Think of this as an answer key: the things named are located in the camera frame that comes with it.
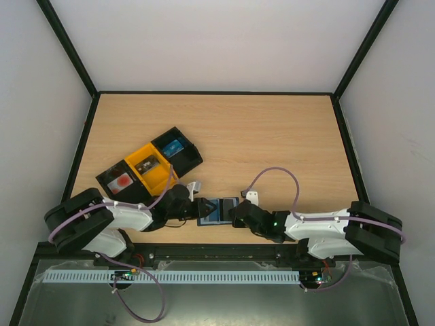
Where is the black bin left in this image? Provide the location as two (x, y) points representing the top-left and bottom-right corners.
(96, 160), (152, 204)

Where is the navy blue card holder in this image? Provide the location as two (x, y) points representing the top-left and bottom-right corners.
(197, 197), (239, 227)

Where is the white red card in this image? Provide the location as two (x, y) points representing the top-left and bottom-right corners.
(107, 173), (133, 194)

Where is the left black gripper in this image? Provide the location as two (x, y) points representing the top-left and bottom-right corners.
(167, 198), (217, 221)

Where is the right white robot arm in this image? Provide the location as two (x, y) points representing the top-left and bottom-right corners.
(228, 200), (405, 266)

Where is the black enclosure frame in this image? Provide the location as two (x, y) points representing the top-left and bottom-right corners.
(0, 0), (435, 326)

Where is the black vip card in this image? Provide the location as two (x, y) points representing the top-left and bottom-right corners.
(135, 155), (160, 175)

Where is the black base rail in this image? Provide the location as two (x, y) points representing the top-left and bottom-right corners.
(114, 243), (309, 268)

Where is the black bin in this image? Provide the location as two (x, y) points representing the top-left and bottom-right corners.
(96, 160), (152, 204)
(151, 126), (203, 178)

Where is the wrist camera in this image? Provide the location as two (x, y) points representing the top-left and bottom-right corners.
(241, 189), (259, 206)
(186, 181), (201, 202)

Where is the loose purple cable loop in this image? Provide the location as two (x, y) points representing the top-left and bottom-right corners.
(110, 260), (170, 322)

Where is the blue card in bin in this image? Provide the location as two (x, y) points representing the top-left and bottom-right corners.
(162, 138), (186, 158)

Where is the yellow bin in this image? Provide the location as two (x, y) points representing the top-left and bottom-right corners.
(125, 143), (176, 196)

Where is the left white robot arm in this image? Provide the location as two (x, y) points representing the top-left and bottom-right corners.
(43, 182), (218, 258)

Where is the light blue cable duct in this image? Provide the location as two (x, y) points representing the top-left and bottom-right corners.
(41, 270), (300, 285)

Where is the black bin right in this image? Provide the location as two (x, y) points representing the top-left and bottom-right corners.
(151, 126), (203, 178)

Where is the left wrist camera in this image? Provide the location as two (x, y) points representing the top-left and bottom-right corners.
(186, 181), (201, 202)

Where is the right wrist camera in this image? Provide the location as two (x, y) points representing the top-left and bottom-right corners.
(241, 189), (259, 206)

